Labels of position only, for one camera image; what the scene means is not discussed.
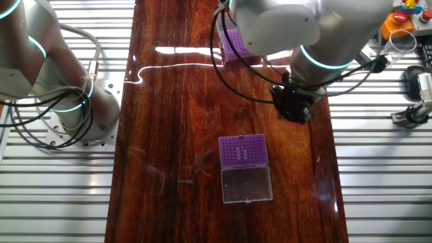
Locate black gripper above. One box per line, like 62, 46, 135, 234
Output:
269, 84, 317, 125

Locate purple pipette tip box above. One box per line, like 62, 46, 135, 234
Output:
215, 16, 263, 63
218, 133, 273, 205

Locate clear plastic cup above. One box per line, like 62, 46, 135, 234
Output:
381, 29, 418, 65

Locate orange emergency stop button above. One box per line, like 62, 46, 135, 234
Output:
380, 11, 415, 44

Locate black keyboard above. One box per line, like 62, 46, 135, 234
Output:
418, 43, 432, 72

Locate grey box red button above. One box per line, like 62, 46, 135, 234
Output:
411, 8, 432, 37

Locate colourful small toy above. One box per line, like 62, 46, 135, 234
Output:
401, 0, 423, 15

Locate dark wooden board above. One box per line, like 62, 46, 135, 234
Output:
104, 0, 349, 243

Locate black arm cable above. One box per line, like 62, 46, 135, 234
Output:
209, 6, 381, 105

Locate black ring clamp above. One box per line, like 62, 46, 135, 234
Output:
404, 105, 430, 124

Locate silver ribbed camera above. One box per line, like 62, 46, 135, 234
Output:
417, 72, 432, 99

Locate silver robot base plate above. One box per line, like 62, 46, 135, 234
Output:
45, 79, 124, 153

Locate grey cable with metal connector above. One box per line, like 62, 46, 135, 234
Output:
59, 23, 102, 82

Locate black base cables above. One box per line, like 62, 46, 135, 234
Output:
0, 89, 95, 151

